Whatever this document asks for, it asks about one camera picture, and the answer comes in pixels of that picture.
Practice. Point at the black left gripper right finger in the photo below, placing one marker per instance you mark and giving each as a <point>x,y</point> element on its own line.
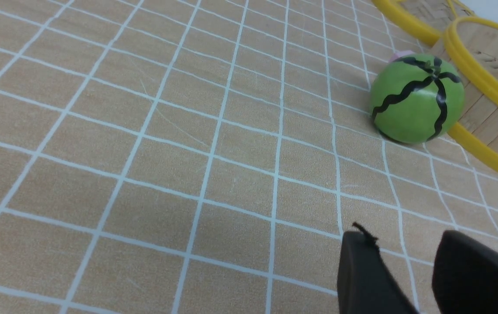
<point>465,275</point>

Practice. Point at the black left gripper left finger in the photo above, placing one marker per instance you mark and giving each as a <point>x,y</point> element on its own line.
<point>365,285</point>

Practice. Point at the bamboo steamer tray yellow rim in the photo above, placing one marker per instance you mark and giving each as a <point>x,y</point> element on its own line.
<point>471,44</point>

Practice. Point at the bamboo steamer lid yellow rim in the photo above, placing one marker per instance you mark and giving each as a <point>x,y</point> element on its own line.
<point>424,20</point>

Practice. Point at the green toy watermelon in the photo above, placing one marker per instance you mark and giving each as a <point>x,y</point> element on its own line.
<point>416,98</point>

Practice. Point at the pink purple foam cube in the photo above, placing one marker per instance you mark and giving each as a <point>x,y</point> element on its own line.
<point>400,54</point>

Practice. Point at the checkered orange tablecloth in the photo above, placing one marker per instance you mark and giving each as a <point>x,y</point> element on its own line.
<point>206,156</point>

